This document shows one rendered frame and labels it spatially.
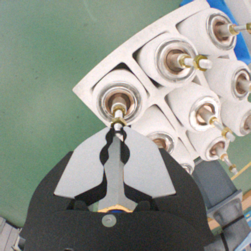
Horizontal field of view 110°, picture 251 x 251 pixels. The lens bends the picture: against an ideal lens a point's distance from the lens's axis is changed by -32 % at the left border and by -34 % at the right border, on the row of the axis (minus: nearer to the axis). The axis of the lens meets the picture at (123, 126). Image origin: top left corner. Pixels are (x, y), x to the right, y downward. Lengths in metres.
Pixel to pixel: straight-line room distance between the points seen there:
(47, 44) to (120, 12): 0.28
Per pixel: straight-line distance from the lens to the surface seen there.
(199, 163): 0.76
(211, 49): 0.27
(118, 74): 0.21
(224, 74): 0.30
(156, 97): 0.30
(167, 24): 0.30
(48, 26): 0.55
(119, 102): 0.19
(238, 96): 0.32
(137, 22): 0.48
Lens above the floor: 0.46
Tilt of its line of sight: 61 degrees down
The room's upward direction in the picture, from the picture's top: 179 degrees clockwise
